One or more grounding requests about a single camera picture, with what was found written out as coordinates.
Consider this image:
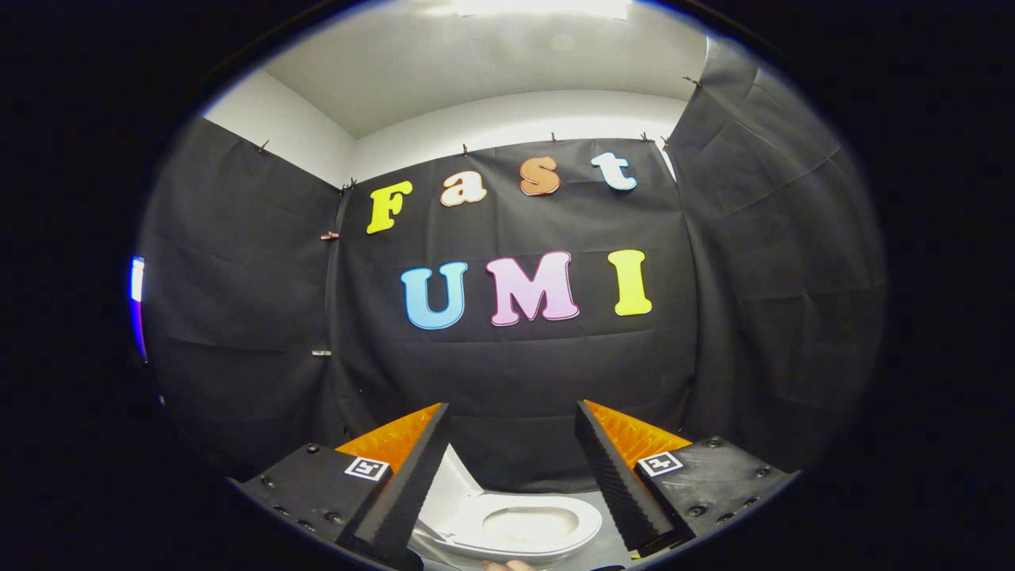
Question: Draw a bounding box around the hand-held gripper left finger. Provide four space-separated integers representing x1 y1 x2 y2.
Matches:
238 402 451 570

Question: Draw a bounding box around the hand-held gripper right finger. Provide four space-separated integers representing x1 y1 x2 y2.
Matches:
575 399 798 558

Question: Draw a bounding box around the white toilet lid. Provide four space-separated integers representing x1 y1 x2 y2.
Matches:
416 444 486 542

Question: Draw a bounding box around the grey floor mat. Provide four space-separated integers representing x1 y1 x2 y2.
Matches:
555 490 639 570

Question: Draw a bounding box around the black backdrop cloth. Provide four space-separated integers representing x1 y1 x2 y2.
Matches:
135 36 887 494

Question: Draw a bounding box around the ceiling light panel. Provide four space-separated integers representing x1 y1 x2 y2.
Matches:
452 0 635 21

